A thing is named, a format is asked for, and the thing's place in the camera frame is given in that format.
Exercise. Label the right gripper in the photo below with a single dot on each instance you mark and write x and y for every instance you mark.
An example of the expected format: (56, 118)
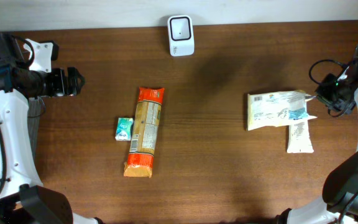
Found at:
(327, 98)

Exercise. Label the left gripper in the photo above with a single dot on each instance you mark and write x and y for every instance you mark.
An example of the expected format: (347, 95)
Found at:
(62, 81)

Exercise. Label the white cream tube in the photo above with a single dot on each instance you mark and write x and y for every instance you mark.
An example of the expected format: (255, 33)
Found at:
(299, 139)

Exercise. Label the small teal tissue pack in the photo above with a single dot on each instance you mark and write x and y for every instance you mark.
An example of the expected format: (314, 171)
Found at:
(124, 129)

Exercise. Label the yellow snack bag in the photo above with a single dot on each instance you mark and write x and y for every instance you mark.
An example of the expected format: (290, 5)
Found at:
(280, 108)

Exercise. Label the orange biscuit packet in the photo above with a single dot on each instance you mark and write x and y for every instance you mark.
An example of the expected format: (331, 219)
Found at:
(140, 159)

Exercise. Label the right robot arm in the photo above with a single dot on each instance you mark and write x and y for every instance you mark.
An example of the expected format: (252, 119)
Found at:
(339, 200)

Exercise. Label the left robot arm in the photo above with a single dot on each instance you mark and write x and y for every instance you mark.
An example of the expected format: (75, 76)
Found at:
(26, 74)

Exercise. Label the white barcode scanner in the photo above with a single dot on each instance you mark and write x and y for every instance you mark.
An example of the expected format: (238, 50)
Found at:
(181, 36)

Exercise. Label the grey plastic mesh basket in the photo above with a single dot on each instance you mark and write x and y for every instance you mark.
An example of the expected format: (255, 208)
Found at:
(35, 108)

